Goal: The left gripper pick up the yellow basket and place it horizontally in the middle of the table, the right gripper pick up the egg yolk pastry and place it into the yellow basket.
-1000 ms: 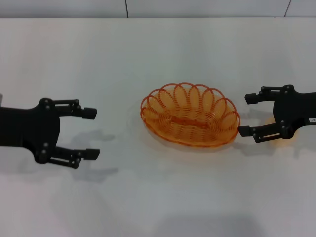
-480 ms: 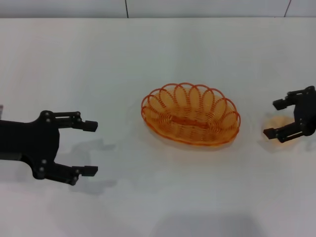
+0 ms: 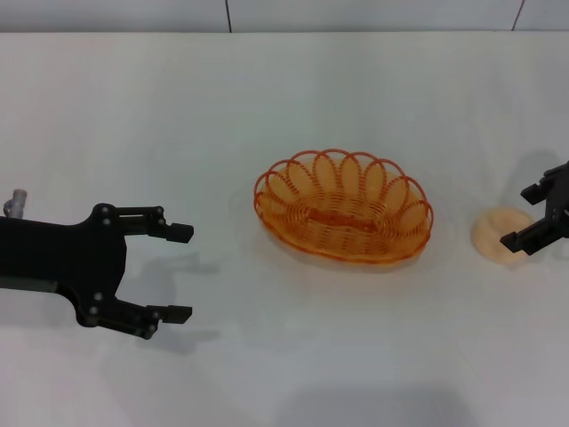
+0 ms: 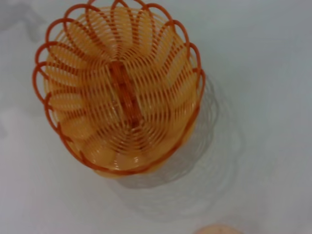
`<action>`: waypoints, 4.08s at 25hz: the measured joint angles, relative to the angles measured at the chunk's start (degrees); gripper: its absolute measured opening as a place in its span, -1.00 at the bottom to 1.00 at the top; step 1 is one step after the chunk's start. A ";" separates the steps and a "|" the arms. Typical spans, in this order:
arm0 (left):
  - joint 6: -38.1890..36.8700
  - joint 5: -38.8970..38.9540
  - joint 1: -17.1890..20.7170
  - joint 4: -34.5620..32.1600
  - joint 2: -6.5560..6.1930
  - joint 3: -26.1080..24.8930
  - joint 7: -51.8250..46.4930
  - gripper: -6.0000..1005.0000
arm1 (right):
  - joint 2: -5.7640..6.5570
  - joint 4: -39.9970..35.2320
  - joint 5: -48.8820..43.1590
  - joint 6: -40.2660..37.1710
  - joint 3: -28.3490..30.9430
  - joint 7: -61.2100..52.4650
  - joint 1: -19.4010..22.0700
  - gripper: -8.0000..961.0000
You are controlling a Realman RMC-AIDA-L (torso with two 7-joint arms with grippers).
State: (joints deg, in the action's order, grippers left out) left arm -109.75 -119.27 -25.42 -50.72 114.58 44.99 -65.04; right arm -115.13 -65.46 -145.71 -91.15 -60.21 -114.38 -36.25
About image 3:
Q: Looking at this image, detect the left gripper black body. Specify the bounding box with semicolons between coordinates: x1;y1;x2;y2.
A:
0;203;128;330

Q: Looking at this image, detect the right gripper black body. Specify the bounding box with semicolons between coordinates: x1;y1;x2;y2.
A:
546;171;569;226

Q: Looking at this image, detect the peach round bread bun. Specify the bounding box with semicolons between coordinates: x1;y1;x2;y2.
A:
470;206;534;268

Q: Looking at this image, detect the orange wire oval basket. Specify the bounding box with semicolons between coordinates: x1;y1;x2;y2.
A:
253;149;435;269

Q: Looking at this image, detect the grey left gripper connector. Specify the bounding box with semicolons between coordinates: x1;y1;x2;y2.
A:
3;189;29;220

